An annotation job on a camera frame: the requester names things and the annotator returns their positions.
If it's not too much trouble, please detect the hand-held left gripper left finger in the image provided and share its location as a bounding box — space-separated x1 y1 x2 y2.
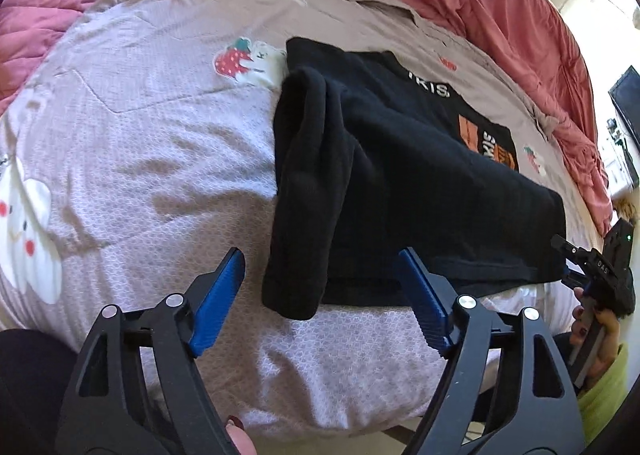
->
62 247 246 455

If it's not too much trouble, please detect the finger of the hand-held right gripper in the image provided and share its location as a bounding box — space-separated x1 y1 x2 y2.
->
560 262 598 292
550 233 601 267

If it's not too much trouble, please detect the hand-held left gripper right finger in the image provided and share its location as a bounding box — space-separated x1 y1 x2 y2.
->
394 247 587 455

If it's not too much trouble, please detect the black sweater with orange cuffs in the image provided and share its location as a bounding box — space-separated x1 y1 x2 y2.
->
261 36 568 321

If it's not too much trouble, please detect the person's right forearm green sleeve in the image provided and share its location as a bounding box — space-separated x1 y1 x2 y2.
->
577 342 635 448

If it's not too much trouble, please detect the person's right hand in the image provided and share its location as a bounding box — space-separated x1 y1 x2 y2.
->
571 286 623 392

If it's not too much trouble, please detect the person's left hand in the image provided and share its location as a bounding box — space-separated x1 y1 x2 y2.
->
224 414 258 455

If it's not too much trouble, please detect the dark monitor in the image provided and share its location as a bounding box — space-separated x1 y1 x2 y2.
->
607 64 640 156

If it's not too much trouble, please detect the grey printed quilt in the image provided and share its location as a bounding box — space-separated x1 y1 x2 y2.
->
0 0 608 443

